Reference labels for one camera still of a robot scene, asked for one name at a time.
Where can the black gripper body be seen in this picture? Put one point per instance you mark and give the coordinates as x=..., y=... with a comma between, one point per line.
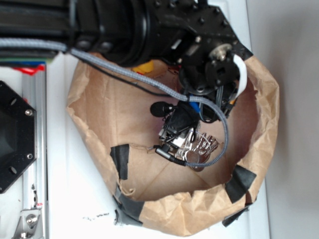
x=198, y=38

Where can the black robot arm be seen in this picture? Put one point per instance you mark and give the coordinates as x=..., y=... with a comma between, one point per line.
x=117, y=29

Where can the yellow rubber duck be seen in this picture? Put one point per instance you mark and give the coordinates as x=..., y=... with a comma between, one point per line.
x=144, y=68

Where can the brown paper bag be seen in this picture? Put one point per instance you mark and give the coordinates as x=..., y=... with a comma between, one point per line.
x=117, y=127

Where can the aluminium extrusion rail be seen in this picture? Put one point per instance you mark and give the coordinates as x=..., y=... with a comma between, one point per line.
x=34, y=179

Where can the black octagonal mount plate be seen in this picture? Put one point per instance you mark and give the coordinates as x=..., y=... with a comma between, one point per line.
x=17, y=136

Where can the metal corner bracket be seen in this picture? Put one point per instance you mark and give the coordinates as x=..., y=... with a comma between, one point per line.
x=30, y=225

